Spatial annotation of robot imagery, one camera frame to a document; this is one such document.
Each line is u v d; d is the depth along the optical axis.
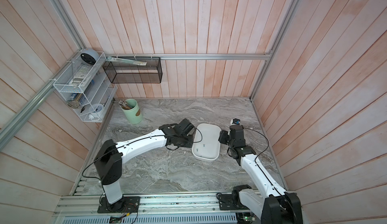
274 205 0.40
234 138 0.64
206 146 0.95
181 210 0.73
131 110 0.95
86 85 0.76
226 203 0.73
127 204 0.73
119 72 1.04
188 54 0.98
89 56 0.80
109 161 0.45
